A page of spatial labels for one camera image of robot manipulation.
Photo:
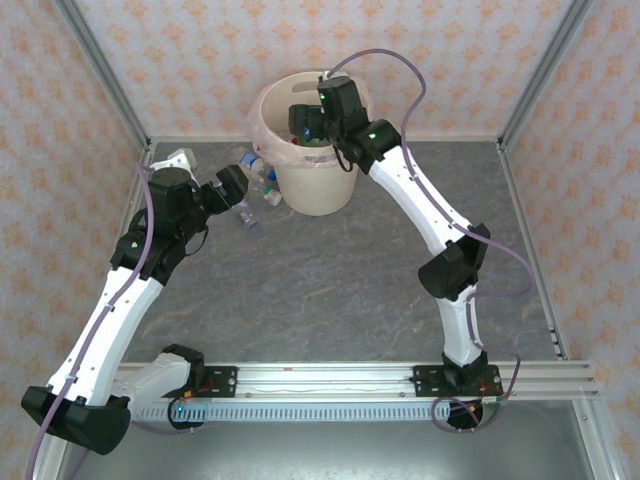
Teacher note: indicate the cream plastic bin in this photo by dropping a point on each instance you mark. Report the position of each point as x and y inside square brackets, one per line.
[315, 192]

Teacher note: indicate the aluminium frame post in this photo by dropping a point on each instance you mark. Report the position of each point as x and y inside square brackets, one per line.
[544, 70]
[102, 70]

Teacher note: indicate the clear bottle white cap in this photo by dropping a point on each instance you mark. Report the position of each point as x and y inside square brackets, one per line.
[273, 197]

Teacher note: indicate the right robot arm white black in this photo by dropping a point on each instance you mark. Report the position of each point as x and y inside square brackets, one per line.
[415, 200]

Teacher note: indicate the clear unlabelled bottle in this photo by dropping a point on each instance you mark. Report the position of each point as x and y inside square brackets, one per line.
[250, 222]

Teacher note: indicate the blue-capped blue-label clear bottle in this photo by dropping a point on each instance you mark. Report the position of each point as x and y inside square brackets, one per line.
[250, 161]

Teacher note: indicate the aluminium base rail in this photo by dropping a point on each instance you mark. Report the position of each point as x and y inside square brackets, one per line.
[325, 380]

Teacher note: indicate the grey steel sheet panel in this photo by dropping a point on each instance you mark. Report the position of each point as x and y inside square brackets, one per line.
[325, 450]

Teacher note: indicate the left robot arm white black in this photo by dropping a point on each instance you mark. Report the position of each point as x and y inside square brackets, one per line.
[115, 320]

